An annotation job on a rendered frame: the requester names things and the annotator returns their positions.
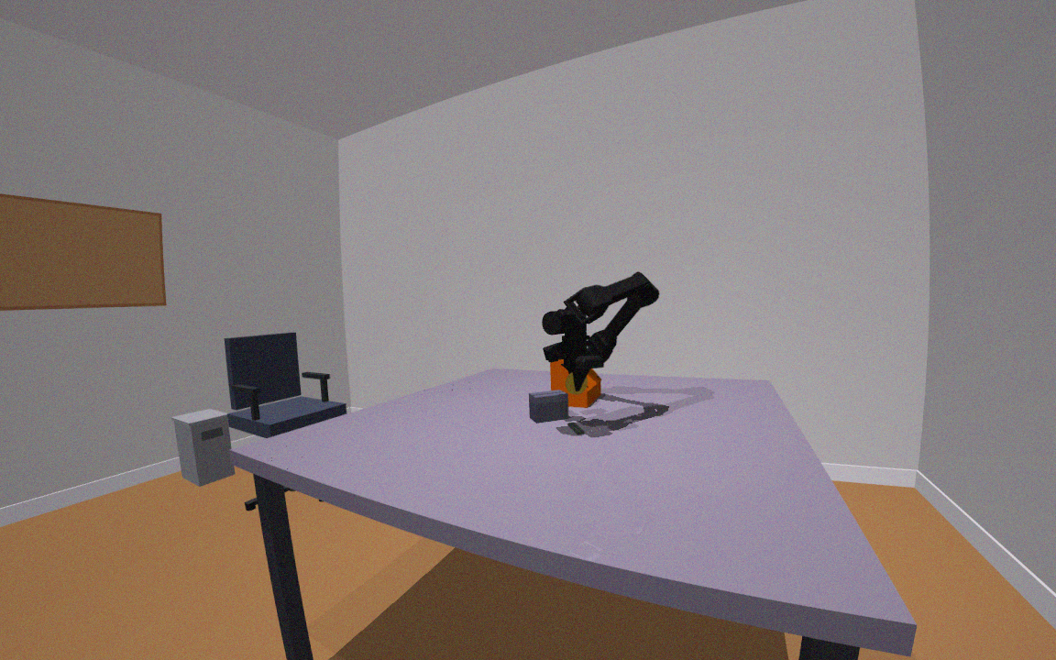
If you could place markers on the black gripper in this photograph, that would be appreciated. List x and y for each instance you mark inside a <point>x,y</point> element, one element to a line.
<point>582,361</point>

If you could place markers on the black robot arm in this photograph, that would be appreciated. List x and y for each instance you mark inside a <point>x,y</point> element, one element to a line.
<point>592,302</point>

